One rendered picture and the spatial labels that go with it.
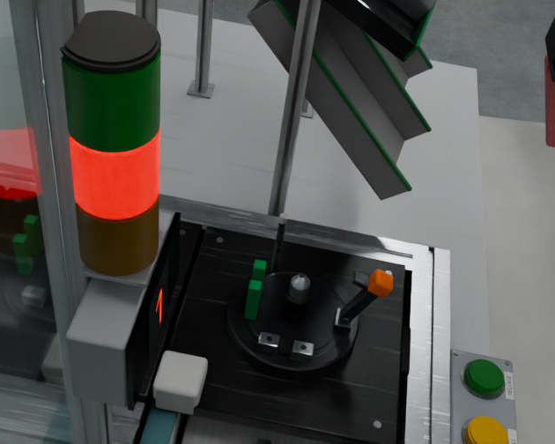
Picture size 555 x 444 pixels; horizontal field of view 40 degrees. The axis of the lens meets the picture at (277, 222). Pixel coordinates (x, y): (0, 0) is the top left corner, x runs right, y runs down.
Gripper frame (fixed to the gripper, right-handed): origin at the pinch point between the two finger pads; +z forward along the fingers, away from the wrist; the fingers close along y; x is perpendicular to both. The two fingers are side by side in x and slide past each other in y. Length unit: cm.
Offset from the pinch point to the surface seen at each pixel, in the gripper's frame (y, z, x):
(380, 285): 5.7, 17.1, -11.1
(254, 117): -43, 38, -30
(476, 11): -257, 120, 39
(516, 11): -263, 119, 57
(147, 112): 25.3, -13.4, -29.5
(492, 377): 6.3, 26.6, 3.2
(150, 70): 25.2, -15.8, -29.5
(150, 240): 25.0, -3.5, -29.1
